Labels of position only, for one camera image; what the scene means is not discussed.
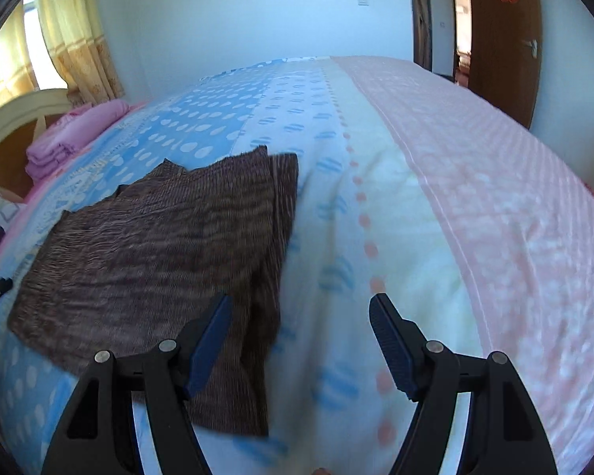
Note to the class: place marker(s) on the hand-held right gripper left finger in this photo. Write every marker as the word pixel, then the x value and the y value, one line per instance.
pixel 210 346

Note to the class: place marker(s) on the person's right hand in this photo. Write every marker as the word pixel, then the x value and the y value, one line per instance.
pixel 321 471

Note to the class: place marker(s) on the cream and wood headboard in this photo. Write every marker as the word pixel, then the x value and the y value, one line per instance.
pixel 10 128

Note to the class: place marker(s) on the brown knitted sweater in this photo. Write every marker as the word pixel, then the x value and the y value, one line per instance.
pixel 153 257

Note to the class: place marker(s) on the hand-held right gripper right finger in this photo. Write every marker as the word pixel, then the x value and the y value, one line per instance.
pixel 391 346

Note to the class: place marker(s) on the bed with patterned sheet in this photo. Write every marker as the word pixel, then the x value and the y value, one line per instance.
pixel 450 208

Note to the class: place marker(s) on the bright window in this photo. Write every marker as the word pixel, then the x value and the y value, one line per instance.
pixel 37 44

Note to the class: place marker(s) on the narrow yellow curtain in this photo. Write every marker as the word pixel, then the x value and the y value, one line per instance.
pixel 79 29

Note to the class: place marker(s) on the dark wooden door frame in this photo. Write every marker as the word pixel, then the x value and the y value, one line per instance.
pixel 420 15

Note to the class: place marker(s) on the folded pink quilt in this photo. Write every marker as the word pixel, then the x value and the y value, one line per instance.
pixel 79 128

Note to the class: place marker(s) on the brown wooden door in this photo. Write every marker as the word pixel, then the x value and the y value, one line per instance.
pixel 505 59

